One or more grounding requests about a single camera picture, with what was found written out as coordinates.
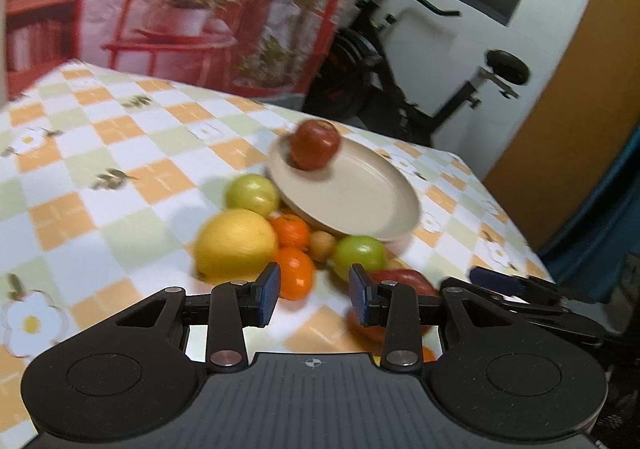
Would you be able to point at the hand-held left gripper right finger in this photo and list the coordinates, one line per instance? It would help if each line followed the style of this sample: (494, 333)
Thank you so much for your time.
(360, 296)

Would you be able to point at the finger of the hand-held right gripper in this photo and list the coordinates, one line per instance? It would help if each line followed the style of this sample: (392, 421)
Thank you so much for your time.
(565, 321)
(500, 280)

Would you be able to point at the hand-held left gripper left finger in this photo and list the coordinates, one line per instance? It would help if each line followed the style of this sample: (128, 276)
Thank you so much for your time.
(267, 296)

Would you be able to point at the tangerine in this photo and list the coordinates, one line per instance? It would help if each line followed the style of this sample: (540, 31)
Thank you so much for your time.
(296, 274)
(292, 231)

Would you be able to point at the green apple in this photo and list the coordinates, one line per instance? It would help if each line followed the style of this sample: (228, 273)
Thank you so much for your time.
(359, 254)

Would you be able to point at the bright red apple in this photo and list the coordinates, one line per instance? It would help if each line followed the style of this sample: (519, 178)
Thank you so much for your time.
(405, 280)

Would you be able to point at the yellow lemon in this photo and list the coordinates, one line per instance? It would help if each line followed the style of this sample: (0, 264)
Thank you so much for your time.
(235, 244)

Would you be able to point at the small tan round fruit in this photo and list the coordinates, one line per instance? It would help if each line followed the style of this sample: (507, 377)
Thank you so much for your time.
(322, 245)

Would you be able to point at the beige plate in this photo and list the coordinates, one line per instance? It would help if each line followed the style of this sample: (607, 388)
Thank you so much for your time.
(360, 194)

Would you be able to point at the yellow-green apple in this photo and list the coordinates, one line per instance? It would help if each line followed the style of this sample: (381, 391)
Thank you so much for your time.
(251, 192)

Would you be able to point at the dark red apple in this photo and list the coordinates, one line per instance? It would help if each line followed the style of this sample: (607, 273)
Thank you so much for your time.
(315, 145)

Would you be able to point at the dark teal cloth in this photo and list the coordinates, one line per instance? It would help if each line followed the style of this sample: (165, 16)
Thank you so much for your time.
(600, 219)

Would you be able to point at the orange wooden panel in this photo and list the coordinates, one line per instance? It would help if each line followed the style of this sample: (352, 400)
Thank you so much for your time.
(575, 104)

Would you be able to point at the black exercise bike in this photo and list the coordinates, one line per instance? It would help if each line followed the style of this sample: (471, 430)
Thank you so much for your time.
(370, 74)

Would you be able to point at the printed backdrop cloth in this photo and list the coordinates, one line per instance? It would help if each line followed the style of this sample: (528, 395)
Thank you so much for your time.
(150, 4)

